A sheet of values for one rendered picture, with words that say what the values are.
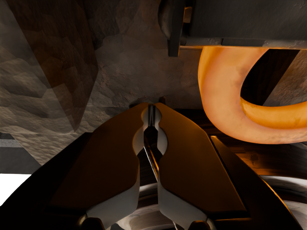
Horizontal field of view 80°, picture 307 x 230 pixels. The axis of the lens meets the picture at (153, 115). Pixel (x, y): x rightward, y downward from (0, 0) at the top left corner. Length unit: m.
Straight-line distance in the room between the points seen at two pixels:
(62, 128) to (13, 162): 9.26
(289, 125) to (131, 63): 0.18
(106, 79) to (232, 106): 0.16
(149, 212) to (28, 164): 8.77
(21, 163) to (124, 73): 9.04
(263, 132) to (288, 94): 0.11
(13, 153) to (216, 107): 9.60
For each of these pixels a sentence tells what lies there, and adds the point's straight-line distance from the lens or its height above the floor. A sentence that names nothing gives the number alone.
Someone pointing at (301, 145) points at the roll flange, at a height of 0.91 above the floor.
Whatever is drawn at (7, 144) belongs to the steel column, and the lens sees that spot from 6.76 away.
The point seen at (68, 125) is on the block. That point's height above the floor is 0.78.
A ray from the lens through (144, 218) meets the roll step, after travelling 0.36.
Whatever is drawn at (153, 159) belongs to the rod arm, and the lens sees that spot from 0.24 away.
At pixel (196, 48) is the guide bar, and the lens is 0.21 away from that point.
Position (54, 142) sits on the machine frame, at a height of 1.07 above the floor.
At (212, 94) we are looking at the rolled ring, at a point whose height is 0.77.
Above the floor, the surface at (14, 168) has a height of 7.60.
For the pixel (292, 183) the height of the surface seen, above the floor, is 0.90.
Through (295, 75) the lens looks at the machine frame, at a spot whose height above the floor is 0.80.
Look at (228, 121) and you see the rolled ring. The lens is 0.20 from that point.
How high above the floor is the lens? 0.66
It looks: 49 degrees up
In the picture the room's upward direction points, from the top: 178 degrees counter-clockwise
